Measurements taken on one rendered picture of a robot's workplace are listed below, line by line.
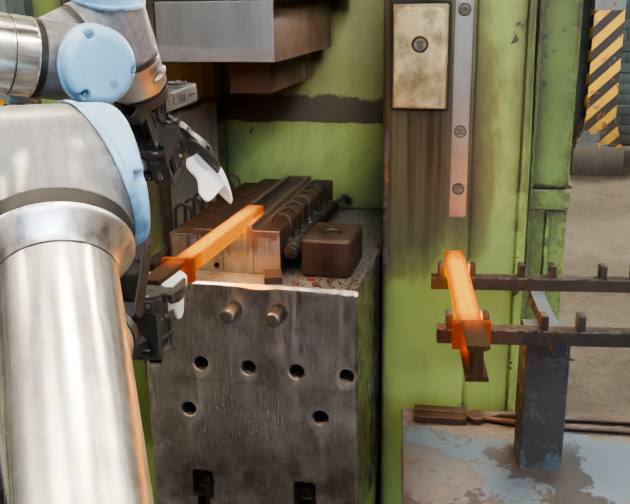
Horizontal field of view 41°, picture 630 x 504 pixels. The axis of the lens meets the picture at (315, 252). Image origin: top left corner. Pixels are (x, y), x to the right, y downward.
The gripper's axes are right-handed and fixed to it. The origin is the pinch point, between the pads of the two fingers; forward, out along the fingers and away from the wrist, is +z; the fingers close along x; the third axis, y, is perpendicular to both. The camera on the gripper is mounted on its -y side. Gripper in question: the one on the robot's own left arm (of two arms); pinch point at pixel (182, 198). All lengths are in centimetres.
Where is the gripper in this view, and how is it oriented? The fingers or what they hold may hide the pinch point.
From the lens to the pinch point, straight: 120.3
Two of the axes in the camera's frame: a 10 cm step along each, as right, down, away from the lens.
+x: 9.7, 0.5, -2.3
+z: 1.3, 7.0, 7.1
